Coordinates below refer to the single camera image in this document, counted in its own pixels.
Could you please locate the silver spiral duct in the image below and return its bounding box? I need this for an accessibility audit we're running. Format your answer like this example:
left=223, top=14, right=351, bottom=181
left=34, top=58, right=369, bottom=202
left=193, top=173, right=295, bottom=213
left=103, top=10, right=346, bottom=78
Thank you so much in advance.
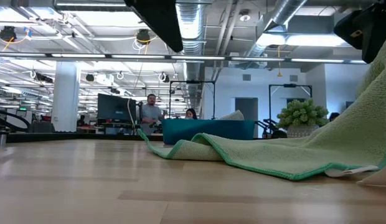
left=175, top=0, right=208, bottom=82
left=242, top=0, right=308, bottom=58

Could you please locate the long linear ceiling light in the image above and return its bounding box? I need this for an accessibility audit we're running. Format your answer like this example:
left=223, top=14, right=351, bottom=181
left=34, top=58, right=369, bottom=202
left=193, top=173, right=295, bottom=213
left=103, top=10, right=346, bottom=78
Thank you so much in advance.
left=0, top=52, right=368, bottom=65

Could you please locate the green spiky artificial plant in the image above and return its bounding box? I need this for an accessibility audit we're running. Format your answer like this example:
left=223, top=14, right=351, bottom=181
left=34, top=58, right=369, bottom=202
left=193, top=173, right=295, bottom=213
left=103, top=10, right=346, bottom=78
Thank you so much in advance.
left=276, top=98, right=330, bottom=139

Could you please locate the white pillar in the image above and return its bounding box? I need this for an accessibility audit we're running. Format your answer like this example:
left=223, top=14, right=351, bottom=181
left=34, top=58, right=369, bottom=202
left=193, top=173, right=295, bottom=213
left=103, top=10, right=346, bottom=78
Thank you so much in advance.
left=51, top=60, right=81, bottom=133

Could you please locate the teal plastic bin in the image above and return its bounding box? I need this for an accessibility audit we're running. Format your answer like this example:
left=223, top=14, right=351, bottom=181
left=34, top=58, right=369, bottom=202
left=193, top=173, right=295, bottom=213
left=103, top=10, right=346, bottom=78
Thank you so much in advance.
left=161, top=119, right=256, bottom=146

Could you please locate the gray door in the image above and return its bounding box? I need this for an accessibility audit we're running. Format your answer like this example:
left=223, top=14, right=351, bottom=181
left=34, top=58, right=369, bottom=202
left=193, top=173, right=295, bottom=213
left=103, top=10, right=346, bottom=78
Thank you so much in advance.
left=234, top=97, right=259, bottom=121

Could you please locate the black curved hose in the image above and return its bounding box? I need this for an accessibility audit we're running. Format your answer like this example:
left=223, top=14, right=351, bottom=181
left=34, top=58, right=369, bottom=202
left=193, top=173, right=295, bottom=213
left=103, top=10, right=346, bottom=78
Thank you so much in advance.
left=0, top=107, right=31, bottom=132

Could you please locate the black background gantry frame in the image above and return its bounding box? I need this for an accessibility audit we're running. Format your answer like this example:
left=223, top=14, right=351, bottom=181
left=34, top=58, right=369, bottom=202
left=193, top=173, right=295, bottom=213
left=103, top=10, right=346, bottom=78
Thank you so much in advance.
left=268, top=83, right=313, bottom=108

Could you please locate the green microfiber towel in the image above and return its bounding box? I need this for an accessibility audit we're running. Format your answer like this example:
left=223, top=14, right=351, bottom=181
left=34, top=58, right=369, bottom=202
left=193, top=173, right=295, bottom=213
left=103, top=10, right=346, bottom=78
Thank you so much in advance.
left=137, top=32, right=386, bottom=182

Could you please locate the gray waffle microfiber towel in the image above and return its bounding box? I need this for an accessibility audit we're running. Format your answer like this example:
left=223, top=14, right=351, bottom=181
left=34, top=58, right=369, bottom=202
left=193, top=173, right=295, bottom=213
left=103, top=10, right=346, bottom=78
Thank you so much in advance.
left=219, top=110, right=245, bottom=121

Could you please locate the black aluminium table frame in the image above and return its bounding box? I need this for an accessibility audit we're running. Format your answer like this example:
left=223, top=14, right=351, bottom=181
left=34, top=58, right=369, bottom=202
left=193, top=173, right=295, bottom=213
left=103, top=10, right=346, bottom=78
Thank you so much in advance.
left=0, top=132, right=164, bottom=144

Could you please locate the black ceiling cable reel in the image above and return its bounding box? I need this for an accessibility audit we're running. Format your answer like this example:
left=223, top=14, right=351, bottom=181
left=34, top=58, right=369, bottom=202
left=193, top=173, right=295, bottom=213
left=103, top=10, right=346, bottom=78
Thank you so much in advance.
left=136, top=28, right=152, bottom=45
left=0, top=26, right=17, bottom=43

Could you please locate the black background monitor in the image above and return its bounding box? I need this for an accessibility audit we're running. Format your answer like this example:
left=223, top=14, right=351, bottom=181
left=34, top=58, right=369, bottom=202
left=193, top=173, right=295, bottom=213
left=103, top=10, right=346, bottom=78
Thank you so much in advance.
left=96, top=93, right=138, bottom=123

